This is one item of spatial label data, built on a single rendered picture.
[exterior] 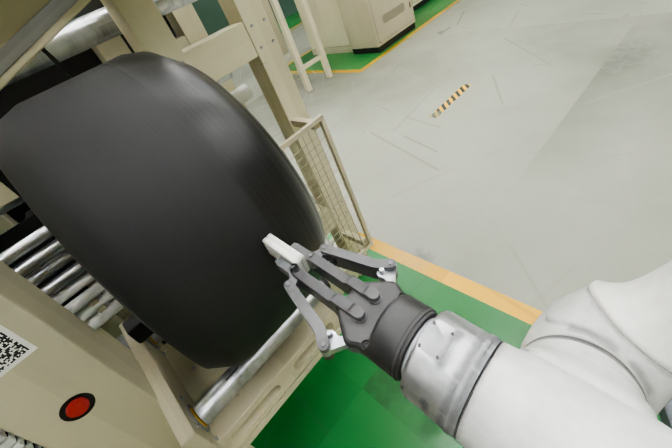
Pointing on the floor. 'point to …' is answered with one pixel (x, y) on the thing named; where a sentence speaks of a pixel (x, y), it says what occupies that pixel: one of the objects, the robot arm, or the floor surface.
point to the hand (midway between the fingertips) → (285, 254)
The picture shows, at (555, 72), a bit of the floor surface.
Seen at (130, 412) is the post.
